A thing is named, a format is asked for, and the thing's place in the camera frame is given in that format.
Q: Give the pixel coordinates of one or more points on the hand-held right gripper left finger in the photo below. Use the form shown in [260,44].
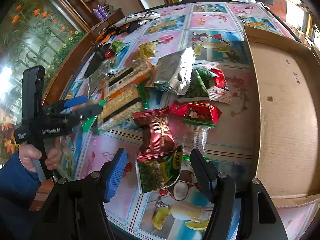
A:
[117,176]

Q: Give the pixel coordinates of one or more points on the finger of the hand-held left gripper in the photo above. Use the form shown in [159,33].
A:
[76,101]
[92,110]

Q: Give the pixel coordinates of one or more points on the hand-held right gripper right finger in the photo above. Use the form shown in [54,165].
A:
[203,176]

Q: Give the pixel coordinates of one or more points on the green edged cracker pack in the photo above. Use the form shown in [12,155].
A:
[120,110]

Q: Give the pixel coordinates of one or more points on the yellow green pea packet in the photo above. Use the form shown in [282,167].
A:
[155,175]

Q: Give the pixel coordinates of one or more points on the clear packet with green edge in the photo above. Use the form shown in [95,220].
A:
[197,137]

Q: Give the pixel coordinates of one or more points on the orange edged cracker pack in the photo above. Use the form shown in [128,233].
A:
[125,78]

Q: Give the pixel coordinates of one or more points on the dark red snack packet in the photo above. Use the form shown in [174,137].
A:
[156,135]

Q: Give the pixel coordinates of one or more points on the olive yellow small packet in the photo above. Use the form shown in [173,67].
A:
[148,49]

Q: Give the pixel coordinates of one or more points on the white and red packet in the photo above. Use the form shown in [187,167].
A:
[221,91]

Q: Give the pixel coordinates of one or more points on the silver foil packet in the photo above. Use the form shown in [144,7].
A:
[172,72]

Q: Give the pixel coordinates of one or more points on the cardboard box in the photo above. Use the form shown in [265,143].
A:
[282,105]

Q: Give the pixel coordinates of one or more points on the person's left forearm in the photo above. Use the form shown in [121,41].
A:
[15,180]

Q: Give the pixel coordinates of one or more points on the person's left hand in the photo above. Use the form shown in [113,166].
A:
[28,155]

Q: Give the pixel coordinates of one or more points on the shiny clear wrapper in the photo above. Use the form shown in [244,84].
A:
[96,77]

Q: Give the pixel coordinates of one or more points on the round wooden table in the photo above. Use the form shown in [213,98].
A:
[72,62]

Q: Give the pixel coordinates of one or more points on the flower painted glass panel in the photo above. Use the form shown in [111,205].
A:
[30,45]

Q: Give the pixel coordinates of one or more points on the red wrapped candy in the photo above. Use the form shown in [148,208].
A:
[109,54]

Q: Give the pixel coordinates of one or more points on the small bright green packet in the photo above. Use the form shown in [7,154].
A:
[119,46]

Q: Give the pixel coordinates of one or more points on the purple bottle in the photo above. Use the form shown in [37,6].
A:
[95,13]
[102,11]

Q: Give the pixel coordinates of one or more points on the wooden side cabinet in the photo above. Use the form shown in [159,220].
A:
[116,15]

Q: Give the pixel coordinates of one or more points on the black white printed cloth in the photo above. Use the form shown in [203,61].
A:
[135,20]

